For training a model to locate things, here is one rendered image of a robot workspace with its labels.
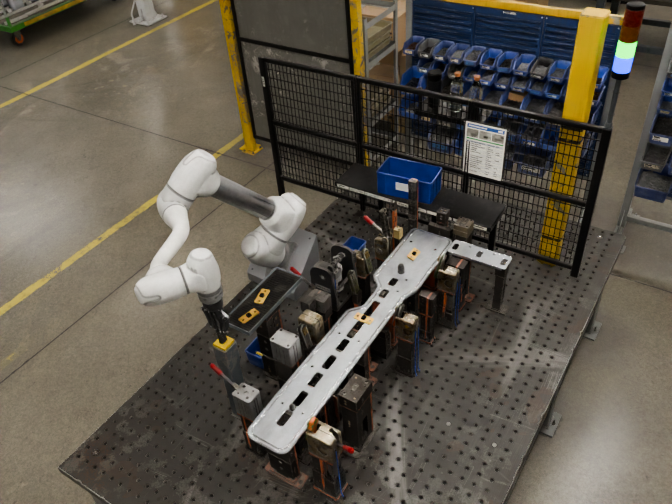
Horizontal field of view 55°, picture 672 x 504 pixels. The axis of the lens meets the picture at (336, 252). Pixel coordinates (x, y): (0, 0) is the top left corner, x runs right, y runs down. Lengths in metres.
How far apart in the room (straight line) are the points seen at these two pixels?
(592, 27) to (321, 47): 2.51
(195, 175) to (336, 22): 2.39
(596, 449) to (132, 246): 3.44
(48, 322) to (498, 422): 3.08
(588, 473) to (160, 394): 2.12
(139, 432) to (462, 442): 1.35
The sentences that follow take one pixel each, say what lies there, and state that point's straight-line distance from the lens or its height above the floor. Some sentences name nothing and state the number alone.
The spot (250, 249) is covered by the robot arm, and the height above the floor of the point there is 1.05.
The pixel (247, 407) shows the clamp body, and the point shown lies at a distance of 2.50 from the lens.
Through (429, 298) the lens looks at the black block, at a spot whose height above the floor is 0.99.
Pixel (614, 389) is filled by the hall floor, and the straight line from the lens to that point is 3.98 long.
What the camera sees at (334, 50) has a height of 1.11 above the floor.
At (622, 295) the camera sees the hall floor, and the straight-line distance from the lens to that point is 4.53.
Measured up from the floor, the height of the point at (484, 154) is 1.28.
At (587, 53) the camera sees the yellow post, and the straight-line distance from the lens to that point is 2.95.
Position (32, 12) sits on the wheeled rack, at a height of 0.30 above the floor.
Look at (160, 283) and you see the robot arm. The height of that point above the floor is 1.56.
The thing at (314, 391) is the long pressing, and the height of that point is 1.00.
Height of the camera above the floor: 2.99
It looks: 40 degrees down
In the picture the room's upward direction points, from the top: 5 degrees counter-clockwise
